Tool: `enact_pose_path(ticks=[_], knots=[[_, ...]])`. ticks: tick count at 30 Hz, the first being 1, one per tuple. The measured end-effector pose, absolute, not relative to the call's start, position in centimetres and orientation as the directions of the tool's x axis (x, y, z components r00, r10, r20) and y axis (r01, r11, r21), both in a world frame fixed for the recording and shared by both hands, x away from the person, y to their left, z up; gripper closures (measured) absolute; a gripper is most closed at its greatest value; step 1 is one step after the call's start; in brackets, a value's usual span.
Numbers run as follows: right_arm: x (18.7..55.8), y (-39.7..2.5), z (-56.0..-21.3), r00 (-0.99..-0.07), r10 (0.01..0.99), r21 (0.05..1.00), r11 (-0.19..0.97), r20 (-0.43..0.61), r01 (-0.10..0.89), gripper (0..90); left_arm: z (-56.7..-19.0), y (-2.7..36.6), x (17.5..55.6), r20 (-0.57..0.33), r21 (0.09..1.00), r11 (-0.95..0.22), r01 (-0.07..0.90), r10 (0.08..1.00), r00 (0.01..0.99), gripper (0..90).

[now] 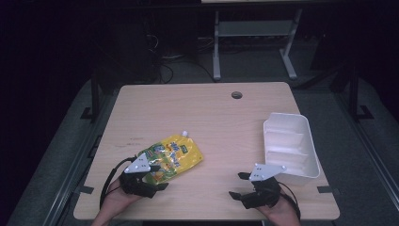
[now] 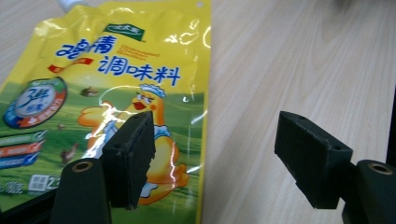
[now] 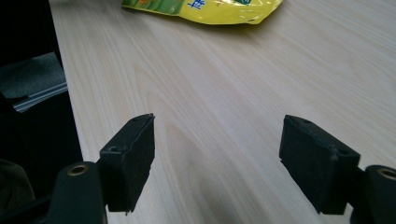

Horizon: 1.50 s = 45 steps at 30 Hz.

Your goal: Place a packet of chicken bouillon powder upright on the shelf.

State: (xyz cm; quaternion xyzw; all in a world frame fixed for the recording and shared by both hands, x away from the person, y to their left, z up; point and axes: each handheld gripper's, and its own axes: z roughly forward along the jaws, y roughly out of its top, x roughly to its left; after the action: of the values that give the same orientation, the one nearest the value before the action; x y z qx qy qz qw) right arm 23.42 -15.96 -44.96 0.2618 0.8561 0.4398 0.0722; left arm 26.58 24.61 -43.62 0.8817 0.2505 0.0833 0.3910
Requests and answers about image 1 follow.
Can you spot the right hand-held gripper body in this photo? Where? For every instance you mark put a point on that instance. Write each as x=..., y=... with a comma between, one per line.
x=265, y=188

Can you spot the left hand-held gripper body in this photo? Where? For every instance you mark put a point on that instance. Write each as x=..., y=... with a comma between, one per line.
x=137, y=165

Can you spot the yellow spouted drink pouch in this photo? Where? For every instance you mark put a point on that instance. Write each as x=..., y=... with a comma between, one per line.
x=178, y=153

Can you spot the white plastic divided tray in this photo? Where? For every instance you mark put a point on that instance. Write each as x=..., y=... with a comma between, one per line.
x=291, y=147

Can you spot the person's right hand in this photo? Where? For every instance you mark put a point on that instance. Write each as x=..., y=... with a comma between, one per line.
x=282, y=212

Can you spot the person's left hand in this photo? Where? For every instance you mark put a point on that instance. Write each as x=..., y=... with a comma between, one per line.
x=115, y=199

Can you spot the black tape strip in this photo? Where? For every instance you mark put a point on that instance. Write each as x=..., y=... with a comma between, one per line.
x=86, y=189
x=324, y=189

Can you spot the black metal stand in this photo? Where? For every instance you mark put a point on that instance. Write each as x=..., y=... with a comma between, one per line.
x=95, y=100
x=354, y=94

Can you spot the metal floor rail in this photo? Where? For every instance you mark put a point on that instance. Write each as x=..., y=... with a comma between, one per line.
x=70, y=175
x=367, y=147

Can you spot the white metal desk frame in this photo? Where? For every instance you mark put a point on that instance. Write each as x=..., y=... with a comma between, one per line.
x=215, y=62

